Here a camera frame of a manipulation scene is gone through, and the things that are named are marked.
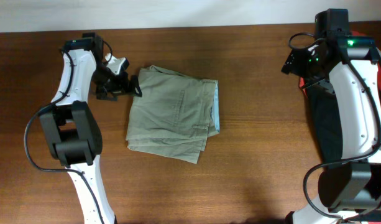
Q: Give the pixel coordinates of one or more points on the black garment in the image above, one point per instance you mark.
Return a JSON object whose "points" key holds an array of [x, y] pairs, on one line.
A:
{"points": [[324, 112]]}

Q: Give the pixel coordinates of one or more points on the khaki green shorts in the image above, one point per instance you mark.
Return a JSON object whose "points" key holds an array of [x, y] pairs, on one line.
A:
{"points": [[175, 115]]}

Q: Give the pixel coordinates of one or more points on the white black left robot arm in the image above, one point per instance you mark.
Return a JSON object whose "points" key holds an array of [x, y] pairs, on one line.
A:
{"points": [[70, 129]]}

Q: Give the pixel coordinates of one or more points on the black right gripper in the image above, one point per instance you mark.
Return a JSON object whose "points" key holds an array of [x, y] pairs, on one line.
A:
{"points": [[294, 61]]}

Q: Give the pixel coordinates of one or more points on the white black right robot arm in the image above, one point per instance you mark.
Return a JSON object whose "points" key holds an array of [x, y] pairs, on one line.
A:
{"points": [[340, 75]]}

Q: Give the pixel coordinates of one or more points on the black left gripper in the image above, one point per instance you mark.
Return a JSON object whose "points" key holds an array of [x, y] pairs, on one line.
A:
{"points": [[119, 86]]}

